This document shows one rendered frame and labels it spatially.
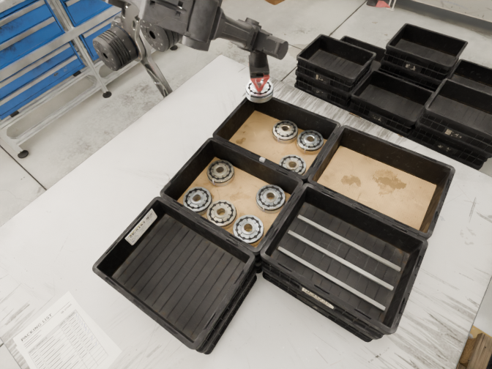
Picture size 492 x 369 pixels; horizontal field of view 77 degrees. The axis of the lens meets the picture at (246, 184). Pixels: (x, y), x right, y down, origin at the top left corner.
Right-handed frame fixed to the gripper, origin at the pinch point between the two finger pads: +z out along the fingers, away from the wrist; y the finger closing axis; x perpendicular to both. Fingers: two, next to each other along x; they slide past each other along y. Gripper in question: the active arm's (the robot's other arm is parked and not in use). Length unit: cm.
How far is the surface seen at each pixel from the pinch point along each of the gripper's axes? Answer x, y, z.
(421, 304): -47, -73, 35
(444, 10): -195, 198, 85
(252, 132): 3.3, -3.3, 21.3
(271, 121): -5.3, 1.9, 21.0
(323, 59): -51, 87, 52
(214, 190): 19.3, -30.1, 22.4
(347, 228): -25, -50, 22
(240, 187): 9.7, -29.5, 22.2
